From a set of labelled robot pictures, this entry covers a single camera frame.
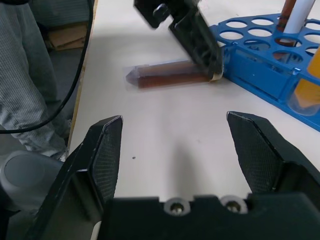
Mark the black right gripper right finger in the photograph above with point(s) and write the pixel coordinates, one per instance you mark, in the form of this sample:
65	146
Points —
265	155

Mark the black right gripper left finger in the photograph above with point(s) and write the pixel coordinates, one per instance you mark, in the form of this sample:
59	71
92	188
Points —
82	175

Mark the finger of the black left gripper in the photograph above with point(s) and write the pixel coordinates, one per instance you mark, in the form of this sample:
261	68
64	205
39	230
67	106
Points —
200	45

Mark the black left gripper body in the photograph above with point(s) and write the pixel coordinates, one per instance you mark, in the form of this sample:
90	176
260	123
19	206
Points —
175	8

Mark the red test tube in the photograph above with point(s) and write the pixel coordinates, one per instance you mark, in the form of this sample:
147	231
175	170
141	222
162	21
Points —
287	15
160	75

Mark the blue test tube rack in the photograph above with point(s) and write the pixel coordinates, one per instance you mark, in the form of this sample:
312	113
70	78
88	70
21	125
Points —
260	72

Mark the yellow test tube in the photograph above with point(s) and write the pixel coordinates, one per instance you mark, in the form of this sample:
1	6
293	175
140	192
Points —
308	88

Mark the white test tube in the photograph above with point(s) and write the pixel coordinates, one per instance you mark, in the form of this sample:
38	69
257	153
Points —
298	15

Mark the silver robot body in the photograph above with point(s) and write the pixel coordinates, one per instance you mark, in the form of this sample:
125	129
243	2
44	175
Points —
25	175

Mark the brown cardboard box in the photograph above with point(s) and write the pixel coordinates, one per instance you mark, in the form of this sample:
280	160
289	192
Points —
67	37

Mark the person in grey trousers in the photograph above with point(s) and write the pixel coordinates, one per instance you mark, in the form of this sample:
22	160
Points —
22	75

